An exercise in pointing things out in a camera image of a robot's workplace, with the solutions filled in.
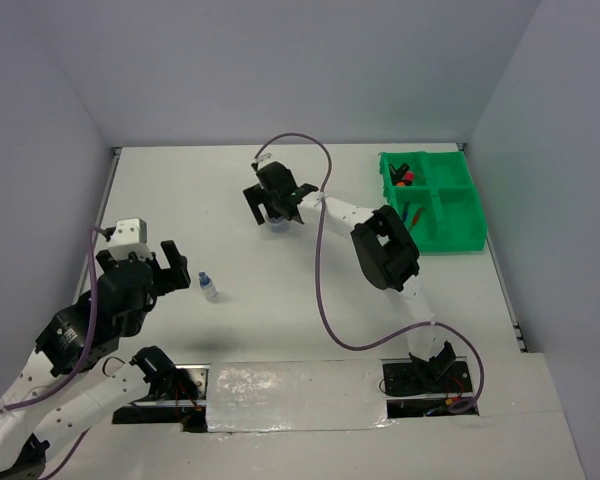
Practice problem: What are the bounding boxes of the clear jar of pins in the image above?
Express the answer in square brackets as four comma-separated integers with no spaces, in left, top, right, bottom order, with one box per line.
[266,217,290,234]

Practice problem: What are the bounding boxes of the small clear glue bottle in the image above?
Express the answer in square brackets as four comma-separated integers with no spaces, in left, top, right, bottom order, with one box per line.
[198,271,218,302]

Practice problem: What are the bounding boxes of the blue cap black highlighter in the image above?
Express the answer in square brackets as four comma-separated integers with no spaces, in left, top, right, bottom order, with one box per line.
[389,163,410,182]

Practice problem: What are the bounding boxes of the pink cap black highlighter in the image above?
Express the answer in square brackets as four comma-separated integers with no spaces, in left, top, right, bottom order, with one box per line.
[403,171,415,185]

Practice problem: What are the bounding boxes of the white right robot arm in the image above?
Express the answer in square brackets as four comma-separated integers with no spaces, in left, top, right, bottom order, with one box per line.
[243,157,433,351]

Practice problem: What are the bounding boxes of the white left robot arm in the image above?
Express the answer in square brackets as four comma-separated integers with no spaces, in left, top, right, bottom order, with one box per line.
[0,240,199,479]

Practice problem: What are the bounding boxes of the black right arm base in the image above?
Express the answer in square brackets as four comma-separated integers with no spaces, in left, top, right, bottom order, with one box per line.
[378,353,474,420]

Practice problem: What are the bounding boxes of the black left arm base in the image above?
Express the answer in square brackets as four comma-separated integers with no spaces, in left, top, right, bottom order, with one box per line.
[111,364,210,433]

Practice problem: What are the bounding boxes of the silver tape sheet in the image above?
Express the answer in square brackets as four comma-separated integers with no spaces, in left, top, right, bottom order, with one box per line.
[206,360,391,433]

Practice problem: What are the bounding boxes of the green compartment organizer tray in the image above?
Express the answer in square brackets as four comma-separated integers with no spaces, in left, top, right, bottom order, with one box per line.
[379,151,487,255]

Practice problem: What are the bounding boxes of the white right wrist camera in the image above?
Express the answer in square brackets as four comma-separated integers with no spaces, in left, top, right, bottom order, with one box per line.
[251,153,272,172]

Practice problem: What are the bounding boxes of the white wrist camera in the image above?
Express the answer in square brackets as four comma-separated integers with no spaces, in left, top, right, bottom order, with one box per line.
[107,218,151,261]
[251,153,272,172]

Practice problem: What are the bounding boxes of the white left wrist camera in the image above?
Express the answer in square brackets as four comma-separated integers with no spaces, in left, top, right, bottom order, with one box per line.
[107,218,151,261]

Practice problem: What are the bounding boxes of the left aluminium table rail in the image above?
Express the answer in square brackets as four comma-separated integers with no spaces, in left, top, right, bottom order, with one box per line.
[59,146,122,311]

